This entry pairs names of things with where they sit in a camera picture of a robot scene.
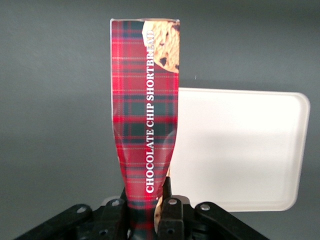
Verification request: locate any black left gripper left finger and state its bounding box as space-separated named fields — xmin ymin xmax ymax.
xmin=13 ymin=186 xmax=131 ymax=240

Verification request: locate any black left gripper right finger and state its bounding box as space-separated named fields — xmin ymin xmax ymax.
xmin=156 ymin=174 xmax=272 ymax=240

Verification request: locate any red tartan cookie box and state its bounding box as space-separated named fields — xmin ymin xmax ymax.
xmin=109 ymin=17 xmax=181 ymax=240

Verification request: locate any cream plastic tray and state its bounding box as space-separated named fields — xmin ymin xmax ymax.
xmin=99 ymin=87 xmax=312 ymax=214

